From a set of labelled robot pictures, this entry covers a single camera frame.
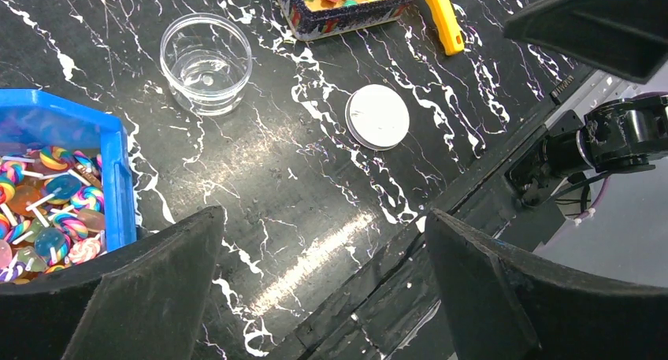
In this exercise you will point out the white round jar lid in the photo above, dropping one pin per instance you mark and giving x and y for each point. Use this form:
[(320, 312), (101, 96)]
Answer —
[(377, 117)]

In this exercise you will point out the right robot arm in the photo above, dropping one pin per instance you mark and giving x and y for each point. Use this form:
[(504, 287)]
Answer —
[(625, 38)]

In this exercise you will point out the yellow plastic scoop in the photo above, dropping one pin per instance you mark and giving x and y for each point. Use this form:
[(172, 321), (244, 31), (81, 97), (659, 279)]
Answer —
[(449, 32)]

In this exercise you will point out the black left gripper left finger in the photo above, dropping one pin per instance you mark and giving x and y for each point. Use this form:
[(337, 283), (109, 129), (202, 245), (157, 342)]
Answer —
[(142, 301)]

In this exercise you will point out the clear round plastic jar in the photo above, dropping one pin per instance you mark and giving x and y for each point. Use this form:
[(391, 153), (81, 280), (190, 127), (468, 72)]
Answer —
[(207, 61)]

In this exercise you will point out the blue plastic candy bin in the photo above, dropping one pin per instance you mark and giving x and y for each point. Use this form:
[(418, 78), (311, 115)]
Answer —
[(66, 185)]

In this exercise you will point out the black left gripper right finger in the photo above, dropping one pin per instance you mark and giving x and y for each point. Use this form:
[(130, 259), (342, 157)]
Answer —
[(503, 302)]

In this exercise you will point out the dark tin of star candies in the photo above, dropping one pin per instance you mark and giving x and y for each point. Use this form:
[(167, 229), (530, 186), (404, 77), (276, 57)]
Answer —
[(316, 19)]

